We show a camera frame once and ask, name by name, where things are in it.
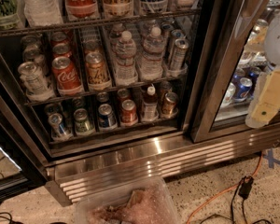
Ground left front water bottle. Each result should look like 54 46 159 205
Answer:
115 31 137 80

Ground front red coca-cola can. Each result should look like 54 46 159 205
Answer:
52 56 81 91

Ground green can bottom shelf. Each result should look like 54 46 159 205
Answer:
74 108 94 135

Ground right front water bottle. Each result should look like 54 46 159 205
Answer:
140 27 164 80

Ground orange extension cable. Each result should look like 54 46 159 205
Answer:
186 151 264 224

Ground front copper can bottom shelf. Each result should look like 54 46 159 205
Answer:
161 91 178 115

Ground front white soda can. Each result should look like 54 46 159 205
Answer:
18 62 51 101

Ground black power adapter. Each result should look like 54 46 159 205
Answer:
238 176 254 200

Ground glass fridge door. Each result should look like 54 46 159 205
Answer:
189 0 280 143

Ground clear plastic bin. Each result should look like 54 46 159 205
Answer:
74 176 181 224

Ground front orange soda can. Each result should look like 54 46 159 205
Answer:
86 52 109 85

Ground juice bottle white cap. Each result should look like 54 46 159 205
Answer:
142 86 158 119

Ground blue pepsi can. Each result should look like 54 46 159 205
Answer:
234 77 252 101

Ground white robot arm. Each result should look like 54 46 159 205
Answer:
245 12 280 129

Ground silver redbull can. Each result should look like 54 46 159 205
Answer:
169 38 189 71
167 29 186 58

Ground blue can bottom shelf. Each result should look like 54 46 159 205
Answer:
98 104 116 128

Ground water bottle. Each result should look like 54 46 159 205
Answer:
115 31 137 80
140 27 164 80

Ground red can bottom shelf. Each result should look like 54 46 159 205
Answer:
120 99 137 123

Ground blue white can bottom left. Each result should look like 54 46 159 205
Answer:
48 113 71 140

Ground large red coca-cola can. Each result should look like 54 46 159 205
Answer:
65 0 95 19

